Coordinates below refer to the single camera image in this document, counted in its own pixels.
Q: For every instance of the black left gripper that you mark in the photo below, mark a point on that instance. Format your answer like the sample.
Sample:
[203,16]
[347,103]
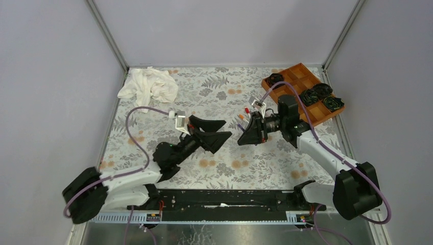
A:
[211,141]

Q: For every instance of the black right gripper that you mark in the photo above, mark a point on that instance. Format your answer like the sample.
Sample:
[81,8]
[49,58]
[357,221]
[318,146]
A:
[253,136]

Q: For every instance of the black pen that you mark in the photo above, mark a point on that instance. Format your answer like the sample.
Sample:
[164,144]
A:
[240,127]

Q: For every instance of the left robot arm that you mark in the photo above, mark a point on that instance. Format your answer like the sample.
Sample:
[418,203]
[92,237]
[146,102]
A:
[92,191]

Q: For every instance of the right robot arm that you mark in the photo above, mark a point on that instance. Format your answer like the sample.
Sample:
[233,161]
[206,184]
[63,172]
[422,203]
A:
[355,190]

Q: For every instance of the floral patterned mat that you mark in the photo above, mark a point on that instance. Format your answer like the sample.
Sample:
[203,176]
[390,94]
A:
[210,93]

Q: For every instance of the white crumpled cloth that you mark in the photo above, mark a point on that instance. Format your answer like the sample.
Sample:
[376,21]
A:
[146,84]

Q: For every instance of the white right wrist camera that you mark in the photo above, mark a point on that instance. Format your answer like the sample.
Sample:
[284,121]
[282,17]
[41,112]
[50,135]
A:
[258,106]

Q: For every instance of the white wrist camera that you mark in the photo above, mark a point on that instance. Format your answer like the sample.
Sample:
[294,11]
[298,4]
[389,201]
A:
[258,106]
[181,121]

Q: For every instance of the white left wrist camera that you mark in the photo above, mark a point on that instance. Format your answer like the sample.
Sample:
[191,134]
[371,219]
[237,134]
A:
[181,121]

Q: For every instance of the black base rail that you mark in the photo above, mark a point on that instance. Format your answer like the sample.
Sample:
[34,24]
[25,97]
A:
[215,205]

